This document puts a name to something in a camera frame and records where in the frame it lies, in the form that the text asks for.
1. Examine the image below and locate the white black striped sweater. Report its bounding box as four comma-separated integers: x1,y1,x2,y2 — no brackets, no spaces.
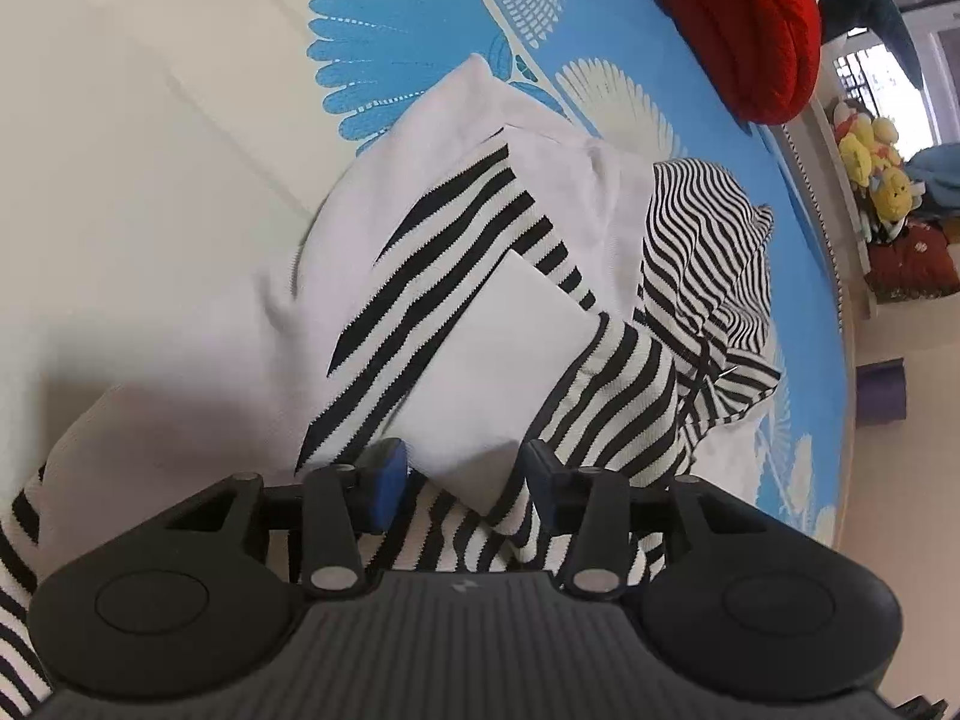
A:
0,54,687,717

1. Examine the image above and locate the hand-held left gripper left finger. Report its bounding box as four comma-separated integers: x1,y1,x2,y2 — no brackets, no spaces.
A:
161,439,410,598

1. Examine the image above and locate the purple box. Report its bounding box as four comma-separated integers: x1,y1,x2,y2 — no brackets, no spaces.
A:
856,361,910,422

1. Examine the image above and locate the yellow plush toy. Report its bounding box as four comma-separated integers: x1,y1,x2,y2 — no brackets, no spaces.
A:
834,99,903,185
870,169,925,227

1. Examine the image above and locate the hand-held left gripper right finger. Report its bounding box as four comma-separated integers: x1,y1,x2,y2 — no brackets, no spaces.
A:
523,440,760,599

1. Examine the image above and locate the red folded blanket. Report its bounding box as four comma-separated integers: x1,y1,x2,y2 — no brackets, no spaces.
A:
606,0,824,125

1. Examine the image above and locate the blue white patterned bed mat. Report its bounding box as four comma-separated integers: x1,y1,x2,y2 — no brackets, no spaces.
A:
0,0,862,550

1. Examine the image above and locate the red patterned cloth bundle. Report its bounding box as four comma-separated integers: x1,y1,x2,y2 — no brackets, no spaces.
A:
862,219,960,302

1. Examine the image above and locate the light blue cloth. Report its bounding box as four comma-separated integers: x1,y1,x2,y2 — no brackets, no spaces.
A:
904,144,960,220

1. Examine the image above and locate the wooden bed frame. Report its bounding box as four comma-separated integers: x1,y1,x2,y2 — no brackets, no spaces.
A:
831,300,865,548

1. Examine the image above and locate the fine striped black white garment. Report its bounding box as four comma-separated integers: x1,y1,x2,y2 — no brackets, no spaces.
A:
634,157,782,466

